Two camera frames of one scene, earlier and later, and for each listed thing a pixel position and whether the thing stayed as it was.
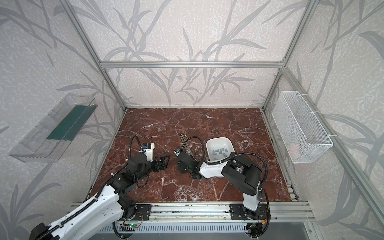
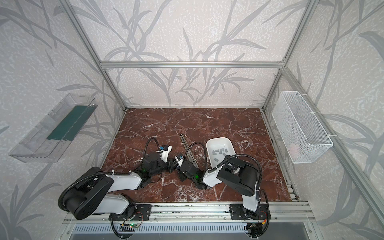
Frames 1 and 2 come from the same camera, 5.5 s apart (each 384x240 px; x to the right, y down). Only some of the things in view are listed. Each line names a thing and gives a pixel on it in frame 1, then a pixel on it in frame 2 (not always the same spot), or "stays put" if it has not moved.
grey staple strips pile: x=221 y=150 stays put
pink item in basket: x=294 y=150 stays put
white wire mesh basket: x=302 y=137 stays put
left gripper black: x=159 y=163 to x=163 y=163
